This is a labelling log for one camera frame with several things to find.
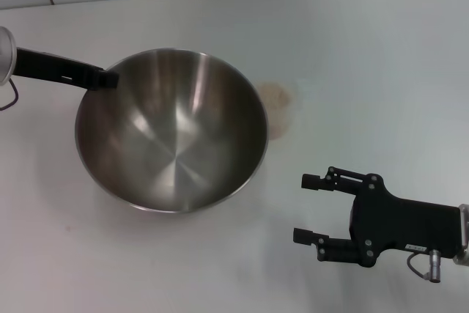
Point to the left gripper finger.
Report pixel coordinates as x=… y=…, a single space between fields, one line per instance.
x=91 y=76

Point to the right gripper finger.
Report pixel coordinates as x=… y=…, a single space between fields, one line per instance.
x=335 y=250
x=339 y=181

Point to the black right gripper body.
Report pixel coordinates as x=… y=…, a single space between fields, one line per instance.
x=399 y=225

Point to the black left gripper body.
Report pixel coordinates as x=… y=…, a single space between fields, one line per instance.
x=36 y=63

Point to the clear plastic cup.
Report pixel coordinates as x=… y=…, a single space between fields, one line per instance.
x=282 y=122

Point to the stainless steel mixing bowl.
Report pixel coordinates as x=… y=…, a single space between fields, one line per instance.
x=172 y=137

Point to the white rice grains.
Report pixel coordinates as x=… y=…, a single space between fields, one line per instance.
x=276 y=95

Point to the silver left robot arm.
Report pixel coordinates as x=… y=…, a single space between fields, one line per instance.
x=5 y=56

